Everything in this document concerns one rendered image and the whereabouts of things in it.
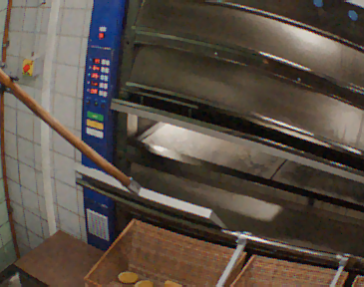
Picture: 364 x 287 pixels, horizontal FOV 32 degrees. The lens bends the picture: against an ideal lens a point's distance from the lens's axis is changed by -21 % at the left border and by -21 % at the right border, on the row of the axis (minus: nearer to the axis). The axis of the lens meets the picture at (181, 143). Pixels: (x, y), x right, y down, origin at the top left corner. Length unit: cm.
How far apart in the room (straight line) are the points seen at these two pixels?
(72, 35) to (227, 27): 78
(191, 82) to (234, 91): 17
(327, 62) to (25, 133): 168
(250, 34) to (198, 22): 22
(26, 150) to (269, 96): 138
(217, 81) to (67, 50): 75
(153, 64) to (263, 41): 52
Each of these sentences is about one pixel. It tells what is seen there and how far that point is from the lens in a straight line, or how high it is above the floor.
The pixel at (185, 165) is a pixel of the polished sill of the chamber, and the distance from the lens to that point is 303.
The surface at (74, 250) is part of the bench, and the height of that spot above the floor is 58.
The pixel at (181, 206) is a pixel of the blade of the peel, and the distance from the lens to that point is 251.
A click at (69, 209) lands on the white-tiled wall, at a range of 354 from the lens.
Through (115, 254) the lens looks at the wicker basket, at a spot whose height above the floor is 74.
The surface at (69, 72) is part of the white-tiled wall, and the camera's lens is 322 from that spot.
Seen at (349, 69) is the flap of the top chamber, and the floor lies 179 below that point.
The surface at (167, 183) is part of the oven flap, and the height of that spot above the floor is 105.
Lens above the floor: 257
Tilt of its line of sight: 26 degrees down
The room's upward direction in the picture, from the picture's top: 4 degrees clockwise
